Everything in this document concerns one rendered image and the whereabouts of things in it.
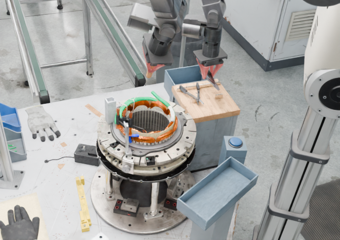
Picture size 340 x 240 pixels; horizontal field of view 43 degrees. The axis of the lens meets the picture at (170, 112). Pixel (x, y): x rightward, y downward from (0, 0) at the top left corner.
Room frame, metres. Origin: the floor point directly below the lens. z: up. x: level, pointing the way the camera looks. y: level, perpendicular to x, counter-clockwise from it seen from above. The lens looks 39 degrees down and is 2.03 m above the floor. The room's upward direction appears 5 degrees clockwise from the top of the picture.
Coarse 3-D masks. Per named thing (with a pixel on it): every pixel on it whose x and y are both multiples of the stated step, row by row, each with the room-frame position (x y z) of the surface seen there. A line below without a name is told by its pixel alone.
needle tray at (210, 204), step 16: (208, 176) 0.90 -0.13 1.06; (224, 176) 0.93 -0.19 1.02; (240, 176) 0.94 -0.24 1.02; (256, 176) 0.91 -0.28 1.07; (192, 192) 0.84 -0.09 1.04; (208, 192) 0.86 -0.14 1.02; (224, 192) 0.87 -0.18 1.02; (240, 192) 0.84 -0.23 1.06; (192, 208) 0.80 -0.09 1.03; (208, 208) 0.80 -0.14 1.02; (224, 208) 0.79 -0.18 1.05; (192, 224) 0.84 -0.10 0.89; (208, 224) 0.73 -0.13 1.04; (224, 224) 0.83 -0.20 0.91
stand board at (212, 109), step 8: (216, 80) 1.39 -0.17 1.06; (176, 88) 1.32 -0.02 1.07; (200, 88) 1.33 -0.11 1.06; (208, 88) 1.34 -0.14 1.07; (224, 88) 1.35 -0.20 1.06; (176, 96) 1.28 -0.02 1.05; (184, 96) 1.27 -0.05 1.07; (200, 96) 1.28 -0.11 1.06; (208, 96) 1.29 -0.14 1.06; (224, 96) 1.29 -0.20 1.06; (184, 104) 1.22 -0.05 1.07; (192, 104) 1.23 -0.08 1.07; (200, 104) 1.23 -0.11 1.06; (208, 104) 1.24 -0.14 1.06; (216, 104) 1.24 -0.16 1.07; (224, 104) 1.24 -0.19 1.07; (232, 104) 1.25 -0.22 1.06; (192, 112) 1.18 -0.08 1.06; (200, 112) 1.19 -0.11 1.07; (208, 112) 1.19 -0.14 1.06; (216, 112) 1.19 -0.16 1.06; (224, 112) 1.20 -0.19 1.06; (232, 112) 1.21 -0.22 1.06; (200, 120) 1.16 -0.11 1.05; (208, 120) 1.17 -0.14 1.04
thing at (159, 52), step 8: (144, 40) 1.03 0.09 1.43; (152, 40) 0.99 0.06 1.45; (152, 48) 0.99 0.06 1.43; (160, 48) 0.98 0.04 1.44; (168, 48) 0.99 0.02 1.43; (152, 56) 0.98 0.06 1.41; (160, 56) 0.99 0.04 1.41; (168, 56) 0.99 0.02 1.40; (152, 64) 0.96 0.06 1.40; (168, 64) 0.98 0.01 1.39
